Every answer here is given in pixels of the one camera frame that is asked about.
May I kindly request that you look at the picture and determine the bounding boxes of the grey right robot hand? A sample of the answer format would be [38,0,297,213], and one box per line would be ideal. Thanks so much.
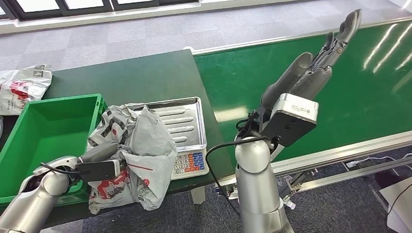
[260,9,363,109]

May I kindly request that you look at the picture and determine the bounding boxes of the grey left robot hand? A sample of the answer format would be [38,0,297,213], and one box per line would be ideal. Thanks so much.
[80,141,133,163]

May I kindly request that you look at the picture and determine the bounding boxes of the grey-white poly mailer package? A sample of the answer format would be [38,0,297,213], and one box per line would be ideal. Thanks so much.
[86,104,178,215]

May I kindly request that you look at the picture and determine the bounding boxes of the green conveyor belt machine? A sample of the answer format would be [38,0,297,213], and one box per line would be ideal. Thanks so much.
[189,17,412,194]

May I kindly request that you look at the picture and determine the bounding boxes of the green plastic crate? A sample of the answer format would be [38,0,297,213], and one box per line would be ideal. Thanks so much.
[0,94,107,206]

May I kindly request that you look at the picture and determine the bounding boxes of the dark green table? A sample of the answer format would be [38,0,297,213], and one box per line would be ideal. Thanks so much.
[0,49,236,231]

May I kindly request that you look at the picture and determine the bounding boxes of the electronic scale steel tray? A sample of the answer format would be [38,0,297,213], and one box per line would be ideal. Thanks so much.
[125,96,210,181]

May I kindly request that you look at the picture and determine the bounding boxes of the white poly mailer red print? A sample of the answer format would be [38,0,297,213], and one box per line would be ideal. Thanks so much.
[0,64,53,116]

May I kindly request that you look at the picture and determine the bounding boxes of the white sheet on floor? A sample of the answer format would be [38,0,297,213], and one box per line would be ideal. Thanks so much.
[379,178,412,233]

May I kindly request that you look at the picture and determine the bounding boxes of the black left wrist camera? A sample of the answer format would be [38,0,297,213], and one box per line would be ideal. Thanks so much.
[75,160,121,183]

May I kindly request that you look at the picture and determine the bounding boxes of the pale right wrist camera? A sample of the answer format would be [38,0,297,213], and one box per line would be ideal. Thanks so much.
[273,93,319,125]

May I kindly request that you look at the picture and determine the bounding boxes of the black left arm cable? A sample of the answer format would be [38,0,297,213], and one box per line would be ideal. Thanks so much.
[40,162,85,177]

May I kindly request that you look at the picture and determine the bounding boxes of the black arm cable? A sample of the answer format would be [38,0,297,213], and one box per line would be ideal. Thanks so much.
[205,136,268,219]
[40,162,85,177]

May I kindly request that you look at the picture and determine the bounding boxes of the right wrist camera mount bracket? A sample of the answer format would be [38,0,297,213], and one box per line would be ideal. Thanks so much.
[236,109,318,148]

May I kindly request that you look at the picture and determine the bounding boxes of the white floor cable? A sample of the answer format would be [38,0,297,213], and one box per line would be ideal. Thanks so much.
[346,153,412,168]

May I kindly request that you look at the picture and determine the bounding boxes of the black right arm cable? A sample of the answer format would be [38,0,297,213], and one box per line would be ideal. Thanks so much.
[205,136,268,219]

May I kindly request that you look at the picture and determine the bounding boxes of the dark window frame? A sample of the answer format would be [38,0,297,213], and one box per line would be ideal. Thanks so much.
[0,0,199,20]

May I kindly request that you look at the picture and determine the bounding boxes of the thin black floor cable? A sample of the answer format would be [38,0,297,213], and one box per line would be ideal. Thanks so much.
[388,183,412,215]

